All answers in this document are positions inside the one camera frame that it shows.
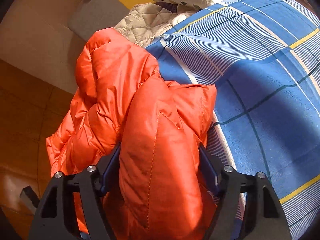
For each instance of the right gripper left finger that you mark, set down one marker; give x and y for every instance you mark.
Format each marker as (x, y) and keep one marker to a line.
(55, 216)

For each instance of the orange down jacket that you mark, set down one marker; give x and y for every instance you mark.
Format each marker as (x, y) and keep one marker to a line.
(123, 100)

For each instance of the blue plaid bed sheet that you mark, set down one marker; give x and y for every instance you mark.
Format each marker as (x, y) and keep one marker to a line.
(263, 58)

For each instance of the cream quilted down jacket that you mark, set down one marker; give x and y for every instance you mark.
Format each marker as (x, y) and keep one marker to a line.
(145, 22)

